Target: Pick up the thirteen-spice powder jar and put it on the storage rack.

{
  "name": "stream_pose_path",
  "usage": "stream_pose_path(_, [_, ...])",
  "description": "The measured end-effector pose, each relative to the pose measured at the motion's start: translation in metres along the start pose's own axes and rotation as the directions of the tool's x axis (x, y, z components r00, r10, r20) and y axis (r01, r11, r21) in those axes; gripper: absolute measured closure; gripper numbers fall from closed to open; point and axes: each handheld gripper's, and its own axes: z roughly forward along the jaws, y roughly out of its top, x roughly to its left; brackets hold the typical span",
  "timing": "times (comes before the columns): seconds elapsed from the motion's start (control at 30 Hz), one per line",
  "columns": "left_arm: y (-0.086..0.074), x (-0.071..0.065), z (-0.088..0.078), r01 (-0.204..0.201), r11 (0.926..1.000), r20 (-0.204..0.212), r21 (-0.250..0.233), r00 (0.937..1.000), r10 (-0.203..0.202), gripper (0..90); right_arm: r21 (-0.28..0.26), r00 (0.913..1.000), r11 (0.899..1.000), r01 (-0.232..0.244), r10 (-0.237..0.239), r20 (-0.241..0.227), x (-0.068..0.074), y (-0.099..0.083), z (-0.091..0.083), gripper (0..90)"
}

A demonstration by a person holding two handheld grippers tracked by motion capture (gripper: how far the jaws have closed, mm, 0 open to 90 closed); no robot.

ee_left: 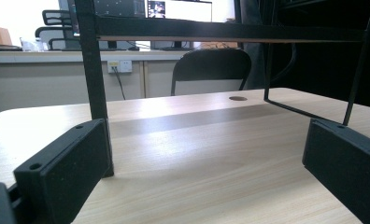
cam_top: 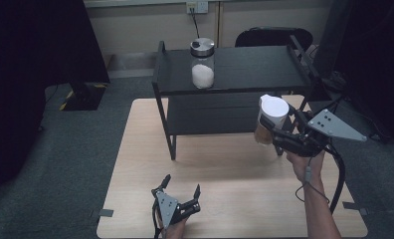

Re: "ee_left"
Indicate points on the black two-tier shelf rack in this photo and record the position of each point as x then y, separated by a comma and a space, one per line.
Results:
92, 62

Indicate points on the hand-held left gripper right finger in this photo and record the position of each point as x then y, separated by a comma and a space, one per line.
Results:
348, 168

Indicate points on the black folding chair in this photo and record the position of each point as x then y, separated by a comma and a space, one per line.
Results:
211, 65

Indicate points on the dark computer monitor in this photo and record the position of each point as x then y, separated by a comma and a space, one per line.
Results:
117, 7

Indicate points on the black office chair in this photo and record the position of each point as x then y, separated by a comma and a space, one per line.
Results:
58, 37
57, 17

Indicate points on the white wall outlet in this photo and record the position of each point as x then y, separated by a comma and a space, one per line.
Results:
124, 66

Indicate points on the grey curtain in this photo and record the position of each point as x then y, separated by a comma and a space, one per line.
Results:
251, 62

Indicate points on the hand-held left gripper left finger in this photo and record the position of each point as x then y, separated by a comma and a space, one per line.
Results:
68, 168

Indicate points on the lit computer monitor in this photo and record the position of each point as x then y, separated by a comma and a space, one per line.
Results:
186, 9

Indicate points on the black curtain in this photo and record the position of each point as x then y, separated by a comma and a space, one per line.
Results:
323, 68

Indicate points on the grey counter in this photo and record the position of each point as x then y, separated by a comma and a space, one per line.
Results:
33, 56

